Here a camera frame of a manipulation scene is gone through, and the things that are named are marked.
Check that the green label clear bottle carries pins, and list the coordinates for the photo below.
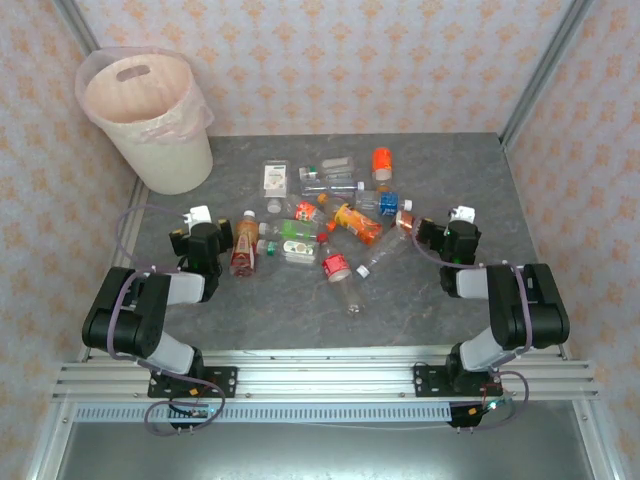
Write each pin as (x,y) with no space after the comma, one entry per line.
(292,230)

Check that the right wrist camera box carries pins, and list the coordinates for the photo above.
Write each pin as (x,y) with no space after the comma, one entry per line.
(462,214)

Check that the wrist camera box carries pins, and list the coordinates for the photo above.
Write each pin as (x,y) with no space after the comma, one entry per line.
(200,215)
(462,214)

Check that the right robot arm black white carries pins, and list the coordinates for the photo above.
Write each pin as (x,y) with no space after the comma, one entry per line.
(530,320)

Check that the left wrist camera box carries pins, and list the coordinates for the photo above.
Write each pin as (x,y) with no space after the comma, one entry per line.
(200,215)

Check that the red orange label bottle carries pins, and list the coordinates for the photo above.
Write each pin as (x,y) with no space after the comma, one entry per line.
(306,211)

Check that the copper label small bottle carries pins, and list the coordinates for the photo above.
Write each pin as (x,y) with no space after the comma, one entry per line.
(404,222)

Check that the blue label bottle white cap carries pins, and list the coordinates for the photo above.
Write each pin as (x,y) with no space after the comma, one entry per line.
(389,203)

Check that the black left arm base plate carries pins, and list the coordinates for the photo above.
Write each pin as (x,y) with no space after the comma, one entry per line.
(225,382)

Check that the orange label bottle brown cap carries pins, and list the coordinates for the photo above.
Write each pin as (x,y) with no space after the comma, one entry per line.
(383,160)

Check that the red brown tea bottle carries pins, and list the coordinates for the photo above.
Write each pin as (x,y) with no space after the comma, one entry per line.
(243,250)

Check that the yellow orange juice bottle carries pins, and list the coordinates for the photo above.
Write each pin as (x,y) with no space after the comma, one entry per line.
(355,222)

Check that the red label bottle red cap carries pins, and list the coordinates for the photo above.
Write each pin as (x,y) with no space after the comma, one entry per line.
(336,266)

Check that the clear bottle blue white cap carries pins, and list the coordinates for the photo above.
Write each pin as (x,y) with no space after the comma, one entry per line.
(330,188)

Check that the aluminium corner post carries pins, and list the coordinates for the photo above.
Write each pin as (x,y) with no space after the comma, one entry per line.
(545,65)
(75,20)

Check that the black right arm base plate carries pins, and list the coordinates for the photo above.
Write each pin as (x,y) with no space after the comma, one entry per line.
(427,382)

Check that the aluminium mounting rail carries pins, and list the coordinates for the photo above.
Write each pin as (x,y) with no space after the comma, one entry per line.
(325,382)

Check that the white plastic bin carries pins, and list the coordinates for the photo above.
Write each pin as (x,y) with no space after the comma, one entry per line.
(165,165)

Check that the plain clear bottle white cap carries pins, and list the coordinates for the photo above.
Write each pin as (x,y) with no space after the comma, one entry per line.
(387,247)

